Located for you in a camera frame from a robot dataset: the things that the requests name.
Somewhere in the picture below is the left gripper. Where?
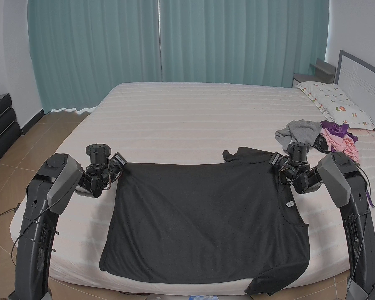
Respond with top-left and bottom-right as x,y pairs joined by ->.
105,152 -> 127,180

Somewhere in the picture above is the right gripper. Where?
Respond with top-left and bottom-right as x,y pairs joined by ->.
269,152 -> 290,173

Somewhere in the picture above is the black T-shirt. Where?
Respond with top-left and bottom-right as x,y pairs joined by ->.
99,146 -> 310,295

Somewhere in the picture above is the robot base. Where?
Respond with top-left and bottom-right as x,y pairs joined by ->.
150,294 -> 238,300

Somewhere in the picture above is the pile of clothes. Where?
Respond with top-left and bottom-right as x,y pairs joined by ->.
312,120 -> 375,209

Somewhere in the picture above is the bed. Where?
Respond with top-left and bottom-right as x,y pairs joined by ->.
9,49 -> 375,294

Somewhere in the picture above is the grey garment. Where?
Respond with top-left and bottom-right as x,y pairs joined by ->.
275,120 -> 322,152

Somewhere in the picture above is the white printed pillow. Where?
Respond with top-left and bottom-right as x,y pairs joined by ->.
294,81 -> 375,130

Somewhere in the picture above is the grey bedside table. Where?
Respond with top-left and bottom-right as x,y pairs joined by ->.
293,58 -> 336,84

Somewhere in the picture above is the blue-green curtain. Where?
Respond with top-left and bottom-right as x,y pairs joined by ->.
28,0 -> 163,113
159,0 -> 330,88

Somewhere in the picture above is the black chest of drawers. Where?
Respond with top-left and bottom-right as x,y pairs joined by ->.
0,93 -> 22,176

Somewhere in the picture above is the black cable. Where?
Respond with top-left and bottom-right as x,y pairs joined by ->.
0,203 -> 21,221

